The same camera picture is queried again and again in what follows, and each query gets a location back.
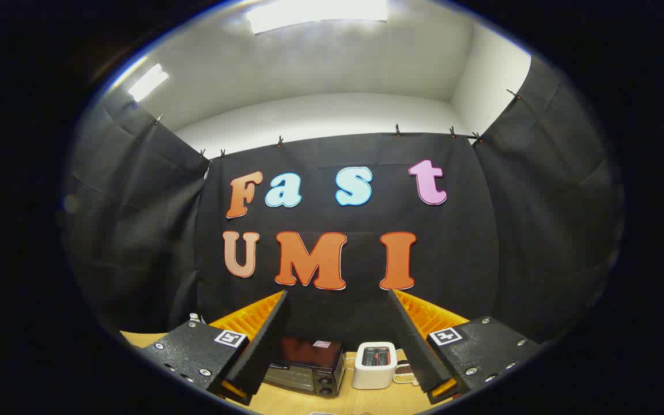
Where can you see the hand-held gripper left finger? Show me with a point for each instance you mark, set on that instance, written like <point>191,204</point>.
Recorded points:
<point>263,346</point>

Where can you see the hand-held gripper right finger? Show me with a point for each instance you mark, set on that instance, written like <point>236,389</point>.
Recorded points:
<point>418,346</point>

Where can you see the black toaster oven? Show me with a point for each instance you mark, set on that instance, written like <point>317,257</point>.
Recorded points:
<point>309,357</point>

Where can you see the white toaster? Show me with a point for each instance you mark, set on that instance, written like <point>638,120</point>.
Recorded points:
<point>373,374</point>

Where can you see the white divided bean dish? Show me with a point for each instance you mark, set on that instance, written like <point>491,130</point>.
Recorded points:
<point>404,376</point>

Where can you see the black backdrop cloth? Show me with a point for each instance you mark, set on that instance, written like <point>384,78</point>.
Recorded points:
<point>453,259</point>

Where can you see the small ceiling light panel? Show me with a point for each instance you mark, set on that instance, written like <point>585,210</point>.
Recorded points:
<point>147,83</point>

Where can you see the large ceiling light panel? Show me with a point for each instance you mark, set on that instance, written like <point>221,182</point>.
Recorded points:
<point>314,11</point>

